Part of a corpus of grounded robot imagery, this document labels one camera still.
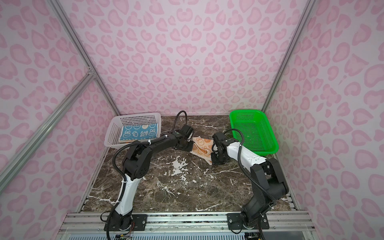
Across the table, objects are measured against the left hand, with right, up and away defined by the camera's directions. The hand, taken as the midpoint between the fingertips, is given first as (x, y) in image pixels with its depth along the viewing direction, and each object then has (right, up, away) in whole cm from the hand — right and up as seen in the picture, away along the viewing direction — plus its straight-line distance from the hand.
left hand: (191, 146), depth 100 cm
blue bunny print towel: (-36, +9, +6) cm, 38 cm away
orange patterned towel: (+7, -1, -2) cm, 8 cm away
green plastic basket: (+48, +7, +7) cm, 49 cm away
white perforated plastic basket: (-53, +16, +4) cm, 55 cm away
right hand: (+15, -7, -12) cm, 20 cm away
